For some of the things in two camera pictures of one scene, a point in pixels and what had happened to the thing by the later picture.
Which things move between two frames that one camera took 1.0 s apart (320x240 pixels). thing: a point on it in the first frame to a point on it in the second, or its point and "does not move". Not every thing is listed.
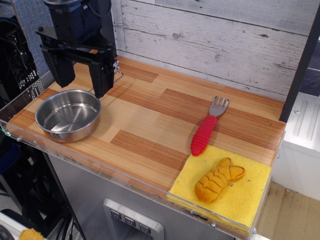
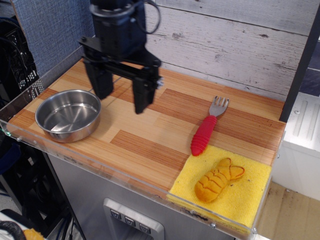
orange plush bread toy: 212,183 does not move
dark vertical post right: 296,85 does not move
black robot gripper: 74,34 to 120,39
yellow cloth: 242,199 does not move
